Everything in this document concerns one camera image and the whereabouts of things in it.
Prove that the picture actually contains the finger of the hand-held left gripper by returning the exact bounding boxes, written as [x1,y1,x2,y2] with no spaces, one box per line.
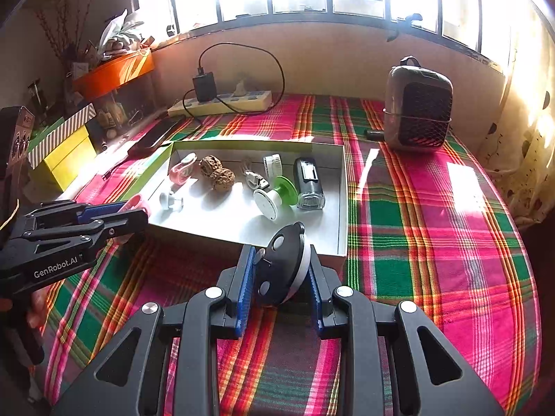
[22,200,126,237]
[9,208,149,257]

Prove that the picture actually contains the grey space heater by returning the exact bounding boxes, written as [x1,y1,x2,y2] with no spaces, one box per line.
[384,56,454,153]

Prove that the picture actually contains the orange tray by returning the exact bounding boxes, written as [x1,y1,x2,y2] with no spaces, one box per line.
[71,50,155,100]

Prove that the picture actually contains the black and white round device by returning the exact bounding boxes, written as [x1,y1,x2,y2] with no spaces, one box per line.
[254,222,311,307]

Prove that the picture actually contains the white usb cable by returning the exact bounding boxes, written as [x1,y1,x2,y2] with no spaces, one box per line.
[243,160,270,190]

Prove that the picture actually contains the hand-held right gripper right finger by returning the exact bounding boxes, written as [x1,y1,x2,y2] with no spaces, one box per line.
[306,247,506,416]

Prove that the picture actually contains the pink and green plaid blanket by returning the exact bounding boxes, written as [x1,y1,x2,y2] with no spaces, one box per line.
[41,93,545,416]

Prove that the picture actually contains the small white round jar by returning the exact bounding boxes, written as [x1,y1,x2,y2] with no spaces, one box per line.
[263,153,282,179]

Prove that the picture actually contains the small round knob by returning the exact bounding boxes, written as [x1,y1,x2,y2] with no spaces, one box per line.
[160,191,186,212]

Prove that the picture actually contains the dried branches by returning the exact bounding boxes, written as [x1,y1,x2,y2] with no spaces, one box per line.
[35,0,81,59]

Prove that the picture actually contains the black charger cable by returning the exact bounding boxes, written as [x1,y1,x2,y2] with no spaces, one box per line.
[182,42,286,128]

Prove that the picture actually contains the striped box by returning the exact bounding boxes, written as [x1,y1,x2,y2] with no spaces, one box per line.
[27,104,97,170]

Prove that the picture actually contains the black flashlight with clear lens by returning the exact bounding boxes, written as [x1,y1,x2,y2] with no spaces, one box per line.
[293,157,326,210]

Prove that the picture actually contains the brown walnut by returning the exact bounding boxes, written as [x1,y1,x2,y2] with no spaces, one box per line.
[198,155,223,178]
[211,168,236,192]

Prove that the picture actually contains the black phone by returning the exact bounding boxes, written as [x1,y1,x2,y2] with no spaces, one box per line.
[127,118,185,159]

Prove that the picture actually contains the white plastic bag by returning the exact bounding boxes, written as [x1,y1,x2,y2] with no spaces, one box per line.
[99,9,144,53]

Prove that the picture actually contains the person's left hand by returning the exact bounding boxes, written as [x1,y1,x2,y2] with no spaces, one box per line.
[26,292,46,329]

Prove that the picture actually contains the black window handle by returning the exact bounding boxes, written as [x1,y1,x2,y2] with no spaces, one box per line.
[388,13,423,42]

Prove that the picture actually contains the dark printed box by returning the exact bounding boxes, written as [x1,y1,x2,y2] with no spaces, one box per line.
[0,106,35,178]

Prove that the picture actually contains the green and white cardboard box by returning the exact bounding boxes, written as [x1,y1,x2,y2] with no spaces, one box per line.
[126,139,350,257]

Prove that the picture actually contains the green and white spool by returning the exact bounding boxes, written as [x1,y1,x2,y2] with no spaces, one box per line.
[254,176,299,222]

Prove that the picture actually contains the black charger adapter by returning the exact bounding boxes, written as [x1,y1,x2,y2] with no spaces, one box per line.
[193,67,216,102]

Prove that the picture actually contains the white power strip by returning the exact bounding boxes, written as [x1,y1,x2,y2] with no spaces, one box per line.
[168,91,273,118]

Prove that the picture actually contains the pink silicone cup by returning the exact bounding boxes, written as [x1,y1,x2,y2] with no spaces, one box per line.
[115,196,151,245]

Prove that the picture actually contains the glass jar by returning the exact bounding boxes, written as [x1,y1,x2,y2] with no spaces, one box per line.
[28,80,46,113]

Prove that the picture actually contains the black pen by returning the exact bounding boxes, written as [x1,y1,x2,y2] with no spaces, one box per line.
[103,156,131,179]

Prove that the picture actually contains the pink and green clip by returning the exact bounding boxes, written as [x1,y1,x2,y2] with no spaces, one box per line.
[168,153,197,184]

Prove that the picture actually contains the cream patterned curtain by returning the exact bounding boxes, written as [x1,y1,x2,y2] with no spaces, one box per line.
[477,0,555,226]

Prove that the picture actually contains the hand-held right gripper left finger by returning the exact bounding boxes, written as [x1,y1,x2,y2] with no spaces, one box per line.
[51,244,256,416]

